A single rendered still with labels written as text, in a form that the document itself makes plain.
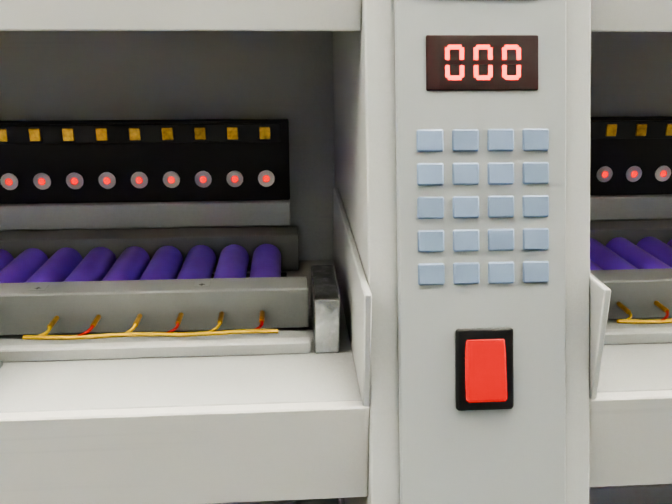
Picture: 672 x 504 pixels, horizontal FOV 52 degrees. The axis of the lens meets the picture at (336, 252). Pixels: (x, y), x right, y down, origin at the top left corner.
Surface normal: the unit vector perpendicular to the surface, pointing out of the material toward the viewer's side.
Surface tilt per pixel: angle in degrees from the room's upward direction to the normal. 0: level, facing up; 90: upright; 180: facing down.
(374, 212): 90
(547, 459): 90
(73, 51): 90
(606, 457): 105
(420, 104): 90
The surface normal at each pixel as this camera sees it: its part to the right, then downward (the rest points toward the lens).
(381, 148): 0.07, 0.05
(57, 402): 0.00, -0.95
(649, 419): 0.07, 0.31
